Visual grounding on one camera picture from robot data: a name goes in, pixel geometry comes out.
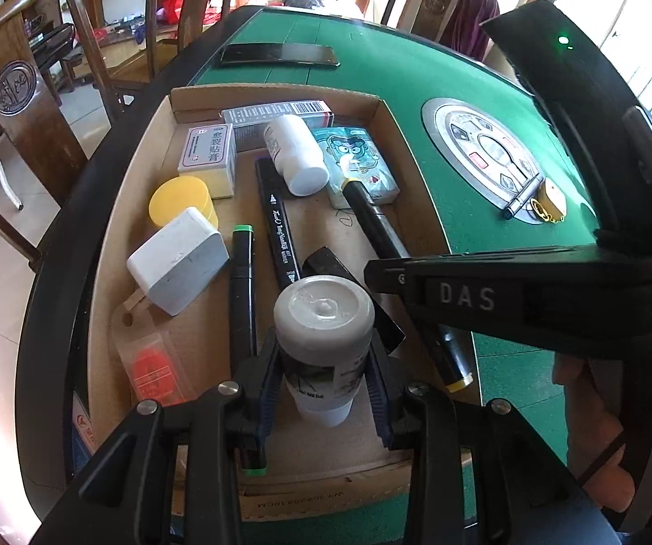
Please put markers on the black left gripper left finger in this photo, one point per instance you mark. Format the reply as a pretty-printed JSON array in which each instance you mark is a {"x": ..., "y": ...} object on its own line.
[{"x": 124, "y": 495}]

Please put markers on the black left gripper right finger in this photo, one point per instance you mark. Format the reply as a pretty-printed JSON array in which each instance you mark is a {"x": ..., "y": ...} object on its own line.
[{"x": 479, "y": 474}]

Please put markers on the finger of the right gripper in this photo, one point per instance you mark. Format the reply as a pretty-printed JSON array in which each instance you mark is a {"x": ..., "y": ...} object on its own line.
[{"x": 386, "y": 275}]

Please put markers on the black box yellow band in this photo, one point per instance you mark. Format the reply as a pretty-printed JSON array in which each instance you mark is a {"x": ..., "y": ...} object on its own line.
[{"x": 324, "y": 263}]

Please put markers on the white bottle green label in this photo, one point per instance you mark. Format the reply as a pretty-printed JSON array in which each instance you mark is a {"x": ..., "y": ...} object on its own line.
[{"x": 324, "y": 336}]

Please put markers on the tissue packet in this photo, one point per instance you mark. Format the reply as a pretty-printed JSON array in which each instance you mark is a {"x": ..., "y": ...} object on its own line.
[{"x": 350, "y": 154}]

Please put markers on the black marker purple cap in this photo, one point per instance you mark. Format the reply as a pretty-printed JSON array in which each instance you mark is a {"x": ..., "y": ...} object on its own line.
[{"x": 271, "y": 187}]

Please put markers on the clear box with red items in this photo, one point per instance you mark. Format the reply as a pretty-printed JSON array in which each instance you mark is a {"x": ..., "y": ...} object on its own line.
[{"x": 140, "y": 334}]

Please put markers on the black marker green cap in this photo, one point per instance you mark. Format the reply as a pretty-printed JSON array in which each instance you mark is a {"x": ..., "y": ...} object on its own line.
[{"x": 243, "y": 340}]

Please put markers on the white pill bottle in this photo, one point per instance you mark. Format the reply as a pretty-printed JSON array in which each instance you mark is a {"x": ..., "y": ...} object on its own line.
[{"x": 296, "y": 155}]

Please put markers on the white red long box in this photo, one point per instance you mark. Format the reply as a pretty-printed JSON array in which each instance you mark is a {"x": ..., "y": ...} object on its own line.
[{"x": 249, "y": 122}]

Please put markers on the white square block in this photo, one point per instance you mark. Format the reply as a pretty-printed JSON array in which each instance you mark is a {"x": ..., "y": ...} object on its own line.
[{"x": 178, "y": 262}]

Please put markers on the white medicine box red border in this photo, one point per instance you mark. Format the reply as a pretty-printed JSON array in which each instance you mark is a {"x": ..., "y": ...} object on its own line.
[{"x": 209, "y": 154}]

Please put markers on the yellow round jar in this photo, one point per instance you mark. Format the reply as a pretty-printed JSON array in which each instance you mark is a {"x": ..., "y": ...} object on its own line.
[{"x": 178, "y": 194}]

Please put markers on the long black stick gold tip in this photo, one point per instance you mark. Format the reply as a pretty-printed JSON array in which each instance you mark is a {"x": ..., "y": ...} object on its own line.
[{"x": 448, "y": 348}]

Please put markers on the person's hand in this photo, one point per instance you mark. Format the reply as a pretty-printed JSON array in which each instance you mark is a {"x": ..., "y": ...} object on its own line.
[{"x": 591, "y": 429}]

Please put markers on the black pen blue cap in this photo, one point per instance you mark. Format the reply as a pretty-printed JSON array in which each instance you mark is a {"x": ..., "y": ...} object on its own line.
[{"x": 522, "y": 198}]

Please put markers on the round table centre console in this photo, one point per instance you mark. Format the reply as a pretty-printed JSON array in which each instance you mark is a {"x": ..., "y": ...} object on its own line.
[{"x": 482, "y": 150}]

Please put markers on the purple cloth on chair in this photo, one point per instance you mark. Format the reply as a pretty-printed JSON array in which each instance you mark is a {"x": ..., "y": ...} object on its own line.
[{"x": 463, "y": 32}]

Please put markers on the black flat phone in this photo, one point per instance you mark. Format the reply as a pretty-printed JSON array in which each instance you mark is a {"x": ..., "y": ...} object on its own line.
[{"x": 279, "y": 53}]

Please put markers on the wooden chair left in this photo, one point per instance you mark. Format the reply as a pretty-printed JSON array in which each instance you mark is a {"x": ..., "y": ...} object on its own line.
[{"x": 29, "y": 114}]

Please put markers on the cream case gold keychain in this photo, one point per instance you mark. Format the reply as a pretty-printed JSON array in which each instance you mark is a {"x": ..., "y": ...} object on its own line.
[{"x": 549, "y": 203}]

